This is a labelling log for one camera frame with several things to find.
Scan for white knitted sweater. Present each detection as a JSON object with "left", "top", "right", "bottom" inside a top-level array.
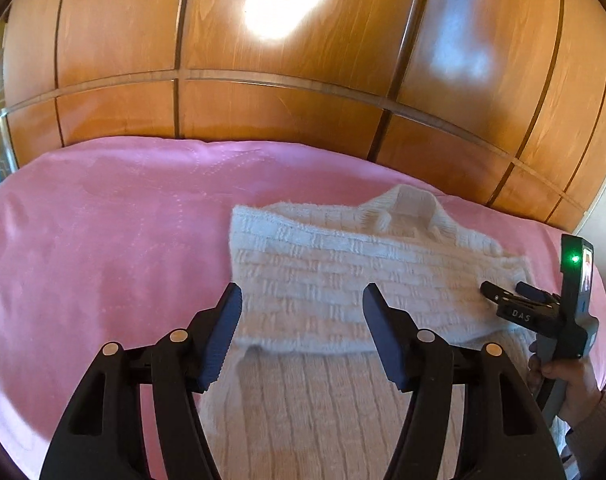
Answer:
[{"left": 199, "top": 185, "right": 531, "bottom": 479}]

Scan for wooden wardrobe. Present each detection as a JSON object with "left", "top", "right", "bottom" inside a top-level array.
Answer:
[{"left": 0, "top": 0, "right": 606, "bottom": 231}]

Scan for grey sleeved right forearm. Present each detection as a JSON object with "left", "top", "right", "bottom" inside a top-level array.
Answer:
[{"left": 566, "top": 391, "right": 606, "bottom": 479}]

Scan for pink bedspread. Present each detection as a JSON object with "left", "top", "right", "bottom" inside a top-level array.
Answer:
[{"left": 0, "top": 135, "right": 606, "bottom": 480}]

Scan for person's right hand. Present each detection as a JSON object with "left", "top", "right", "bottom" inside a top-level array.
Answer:
[{"left": 526, "top": 341, "right": 603, "bottom": 429}]

